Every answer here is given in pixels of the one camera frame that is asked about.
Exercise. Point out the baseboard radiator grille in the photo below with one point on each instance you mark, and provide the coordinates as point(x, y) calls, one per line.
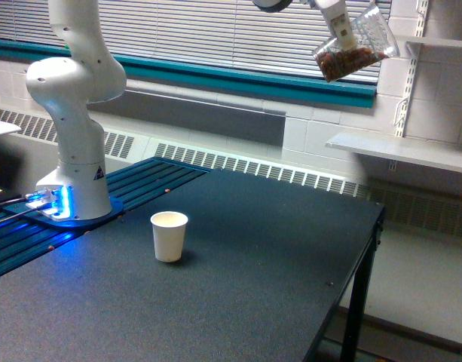
point(420, 209)

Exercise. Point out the white shelf bracket rail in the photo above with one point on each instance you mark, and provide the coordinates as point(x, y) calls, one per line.
point(402, 107)

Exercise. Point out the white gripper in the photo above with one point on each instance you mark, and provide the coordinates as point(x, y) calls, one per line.
point(337, 19)

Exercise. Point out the white lower wall shelf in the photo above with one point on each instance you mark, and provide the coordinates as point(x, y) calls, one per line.
point(420, 152)

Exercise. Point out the black table leg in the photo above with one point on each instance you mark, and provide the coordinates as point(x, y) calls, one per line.
point(359, 295)

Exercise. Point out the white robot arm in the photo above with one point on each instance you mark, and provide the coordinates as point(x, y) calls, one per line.
point(64, 86)

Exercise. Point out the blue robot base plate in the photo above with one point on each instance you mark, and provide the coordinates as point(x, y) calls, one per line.
point(78, 224)

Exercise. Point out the clear plastic cup with nuts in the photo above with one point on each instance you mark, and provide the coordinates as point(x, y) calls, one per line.
point(375, 42)

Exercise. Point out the white paper cup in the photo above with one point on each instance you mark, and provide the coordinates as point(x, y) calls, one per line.
point(169, 235)

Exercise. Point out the window blinds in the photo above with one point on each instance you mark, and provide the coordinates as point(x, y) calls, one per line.
point(232, 34)

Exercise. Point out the white wall shelf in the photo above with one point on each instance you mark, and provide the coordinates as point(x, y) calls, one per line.
point(438, 43)
point(420, 152)

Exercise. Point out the white object at left edge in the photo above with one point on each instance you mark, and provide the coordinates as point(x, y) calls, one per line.
point(7, 128)

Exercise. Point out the white upper wall shelf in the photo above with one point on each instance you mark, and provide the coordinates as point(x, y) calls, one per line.
point(438, 43)

